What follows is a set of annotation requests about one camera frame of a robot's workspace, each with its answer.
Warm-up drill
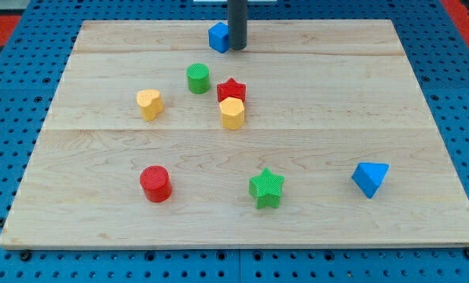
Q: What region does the green star block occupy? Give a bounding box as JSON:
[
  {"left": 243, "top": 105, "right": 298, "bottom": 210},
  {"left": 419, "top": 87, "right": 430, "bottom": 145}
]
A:
[{"left": 248, "top": 168, "right": 284, "bottom": 209}]

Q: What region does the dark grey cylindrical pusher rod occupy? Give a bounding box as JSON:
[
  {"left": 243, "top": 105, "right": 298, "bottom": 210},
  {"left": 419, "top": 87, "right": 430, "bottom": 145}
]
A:
[{"left": 227, "top": 0, "right": 247, "bottom": 50}]

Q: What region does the red cylinder block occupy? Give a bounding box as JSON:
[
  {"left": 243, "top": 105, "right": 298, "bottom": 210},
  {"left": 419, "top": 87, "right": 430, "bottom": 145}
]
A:
[{"left": 140, "top": 165, "right": 172, "bottom": 203}]

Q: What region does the red star block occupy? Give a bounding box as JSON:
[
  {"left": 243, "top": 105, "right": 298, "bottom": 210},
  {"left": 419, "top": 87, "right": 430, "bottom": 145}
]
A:
[{"left": 216, "top": 78, "right": 247, "bottom": 102}]

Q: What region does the yellow hexagon block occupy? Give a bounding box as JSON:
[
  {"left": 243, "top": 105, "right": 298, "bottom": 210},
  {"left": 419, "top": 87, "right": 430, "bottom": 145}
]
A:
[{"left": 219, "top": 97, "right": 245, "bottom": 130}]

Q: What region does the blue cube block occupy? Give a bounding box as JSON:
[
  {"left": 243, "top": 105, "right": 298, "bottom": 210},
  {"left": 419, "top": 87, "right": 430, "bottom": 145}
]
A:
[{"left": 208, "top": 22, "right": 229, "bottom": 53}]

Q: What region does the green cylinder block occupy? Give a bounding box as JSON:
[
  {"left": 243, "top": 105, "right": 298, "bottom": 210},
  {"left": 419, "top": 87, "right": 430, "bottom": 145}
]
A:
[{"left": 186, "top": 63, "right": 211, "bottom": 94}]

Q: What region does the blue triangle block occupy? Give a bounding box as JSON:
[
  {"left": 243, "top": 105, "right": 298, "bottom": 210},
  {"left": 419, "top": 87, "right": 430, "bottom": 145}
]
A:
[{"left": 352, "top": 162, "right": 390, "bottom": 199}]

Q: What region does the yellow heart block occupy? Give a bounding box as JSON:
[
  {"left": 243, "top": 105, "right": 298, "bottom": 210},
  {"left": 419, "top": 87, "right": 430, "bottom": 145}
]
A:
[{"left": 137, "top": 89, "right": 164, "bottom": 121}]

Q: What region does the light wooden board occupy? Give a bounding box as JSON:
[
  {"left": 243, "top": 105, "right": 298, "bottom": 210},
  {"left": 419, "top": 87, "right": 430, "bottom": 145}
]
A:
[{"left": 0, "top": 20, "right": 469, "bottom": 250}]

